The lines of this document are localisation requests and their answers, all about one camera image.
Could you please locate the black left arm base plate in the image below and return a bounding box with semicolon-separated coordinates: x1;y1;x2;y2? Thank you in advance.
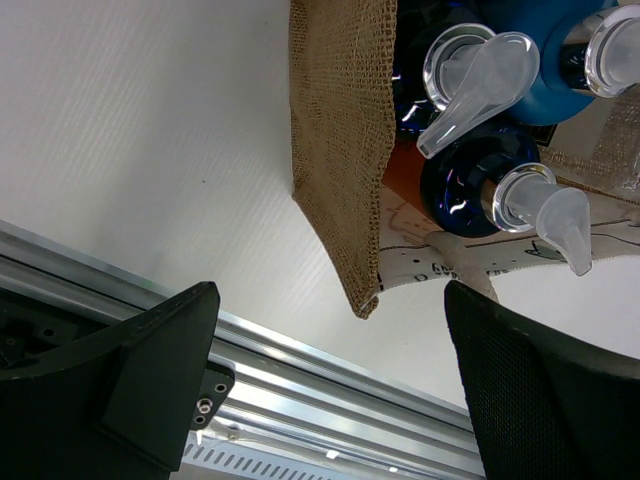
190;361;235;431

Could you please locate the aluminium front rail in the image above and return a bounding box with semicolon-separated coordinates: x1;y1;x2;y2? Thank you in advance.
1;223;484;479

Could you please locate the white slotted cable duct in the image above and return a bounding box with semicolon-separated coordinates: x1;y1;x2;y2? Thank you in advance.
179;432;481;480

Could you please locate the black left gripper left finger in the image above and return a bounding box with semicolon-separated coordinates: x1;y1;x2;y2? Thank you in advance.
1;282;220;479

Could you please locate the dark blue pump bottle front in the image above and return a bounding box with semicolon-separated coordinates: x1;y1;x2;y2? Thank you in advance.
420;120;592;276

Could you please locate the orange box in bag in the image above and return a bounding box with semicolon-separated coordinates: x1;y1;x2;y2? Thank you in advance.
382;140;431;219

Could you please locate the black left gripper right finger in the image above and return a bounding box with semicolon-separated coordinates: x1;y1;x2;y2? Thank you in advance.
445;281;639;479

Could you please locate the dark blue pump bottle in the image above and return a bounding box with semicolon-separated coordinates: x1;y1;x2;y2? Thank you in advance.
420;120;592;276
392;1;540;158

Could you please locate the teal blue pump bottle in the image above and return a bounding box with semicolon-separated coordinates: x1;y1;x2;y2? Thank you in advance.
479;1;639;126

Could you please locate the canvas and burlap tote bag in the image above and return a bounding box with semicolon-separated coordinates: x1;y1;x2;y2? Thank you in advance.
289;1;639;318

